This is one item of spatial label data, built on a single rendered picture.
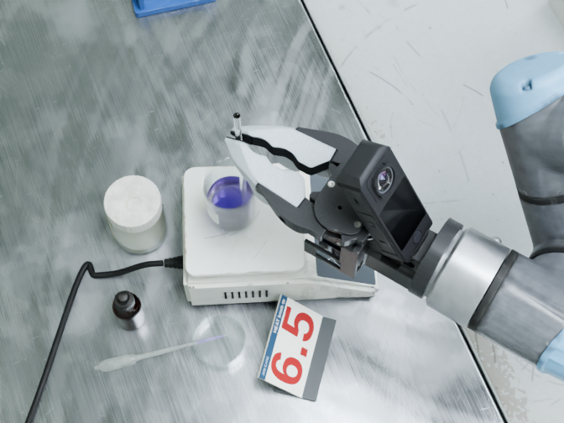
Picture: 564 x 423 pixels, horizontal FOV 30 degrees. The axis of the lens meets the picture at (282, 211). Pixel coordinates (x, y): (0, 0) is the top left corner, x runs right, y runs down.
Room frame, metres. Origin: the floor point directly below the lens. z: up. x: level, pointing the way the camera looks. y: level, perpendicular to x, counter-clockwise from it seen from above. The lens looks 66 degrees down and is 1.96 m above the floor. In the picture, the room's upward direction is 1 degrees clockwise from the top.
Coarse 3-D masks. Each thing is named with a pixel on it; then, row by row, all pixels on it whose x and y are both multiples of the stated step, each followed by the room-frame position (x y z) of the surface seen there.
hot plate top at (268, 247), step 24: (192, 168) 0.47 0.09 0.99; (192, 192) 0.45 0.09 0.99; (192, 216) 0.42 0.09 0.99; (264, 216) 0.42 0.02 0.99; (192, 240) 0.39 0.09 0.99; (216, 240) 0.39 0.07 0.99; (240, 240) 0.39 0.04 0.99; (264, 240) 0.39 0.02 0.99; (288, 240) 0.39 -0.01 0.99; (192, 264) 0.37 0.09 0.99; (216, 264) 0.37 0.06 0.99; (240, 264) 0.37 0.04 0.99; (264, 264) 0.37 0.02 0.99; (288, 264) 0.37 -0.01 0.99
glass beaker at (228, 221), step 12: (216, 168) 0.44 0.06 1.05; (228, 168) 0.45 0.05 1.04; (204, 180) 0.43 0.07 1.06; (216, 180) 0.44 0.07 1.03; (204, 192) 0.41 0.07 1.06; (216, 204) 0.40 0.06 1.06; (252, 204) 0.41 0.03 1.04; (216, 216) 0.40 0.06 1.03; (228, 216) 0.40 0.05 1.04; (240, 216) 0.40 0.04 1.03; (252, 216) 0.41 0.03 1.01; (216, 228) 0.40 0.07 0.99; (228, 228) 0.40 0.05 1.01; (240, 228) 0.40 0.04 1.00
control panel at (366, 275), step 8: (312, 176) 0.48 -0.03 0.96; (320, 176) 0.48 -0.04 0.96; (312, 184) 0.47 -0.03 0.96; (320, 184) 0.47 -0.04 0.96; (328, 248) 0.40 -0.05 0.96; (328, 256) 0.39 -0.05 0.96; (320, 264) 0.38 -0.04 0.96; (320, 272) 0.37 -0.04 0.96; (328, 272) 0.37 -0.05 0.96; (336, 272) 0.37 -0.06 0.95; (360, 272) 0.38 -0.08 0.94; (368, 272) 0.38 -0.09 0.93; (352, 280) 0.37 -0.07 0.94; (360, 280) 0.37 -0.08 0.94; (368, 280) 0.37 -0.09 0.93
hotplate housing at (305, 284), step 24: (312, 240) 0.40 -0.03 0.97; (168, 264) 0.39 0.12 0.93; (312, 264) 0.38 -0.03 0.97; (192, 288) 0.35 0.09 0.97; (216, 288) 0.35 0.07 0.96; (240, 288) 0.35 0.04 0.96; (264, 288) 0.36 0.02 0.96; (288, 288) 0.36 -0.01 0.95; (312, 288) 0.36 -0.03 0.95; (336, 288) 0.36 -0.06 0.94; (360, 288) 0.36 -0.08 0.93
